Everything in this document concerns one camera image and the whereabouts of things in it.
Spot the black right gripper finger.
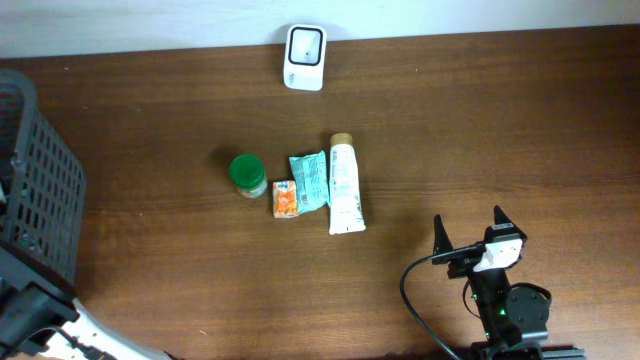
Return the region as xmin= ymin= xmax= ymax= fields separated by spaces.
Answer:
xmin=432 ymin=215 xmax=453 ymax=265
xmin=493 ymin=205 xmax=514 ymax=228

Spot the white tube with gold cap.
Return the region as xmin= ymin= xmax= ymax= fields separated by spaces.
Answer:
xmin=329 ymin=133 xmax=366 ymax=235

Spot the teal wet wipes pack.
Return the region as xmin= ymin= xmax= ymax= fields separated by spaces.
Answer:
xmin=289 ymin=151 xmax=330 ymax=214

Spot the small orange juice carton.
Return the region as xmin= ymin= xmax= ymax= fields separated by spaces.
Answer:
xmin=272 ymin=180 xmax=299 ymax=219

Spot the green lid glass jar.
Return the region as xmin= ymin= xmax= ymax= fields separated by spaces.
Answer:
xmin=229 ymin=154 xmax=268 ymax=199

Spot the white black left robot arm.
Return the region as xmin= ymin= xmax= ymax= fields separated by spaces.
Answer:
xmin=1 ymin=245 xmax=173 ymax=360

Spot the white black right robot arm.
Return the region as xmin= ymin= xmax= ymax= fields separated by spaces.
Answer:
xmin=432 ymin=206 xmax=586 ymax=360

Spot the white barcode scanner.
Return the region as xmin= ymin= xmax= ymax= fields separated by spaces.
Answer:
xmin=283 ymin=24 xmax=327 ymax=91

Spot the dark grey plastic basket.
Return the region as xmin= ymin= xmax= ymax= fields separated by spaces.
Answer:
xmin=1 ymin=69 xmax=87 ymax=285

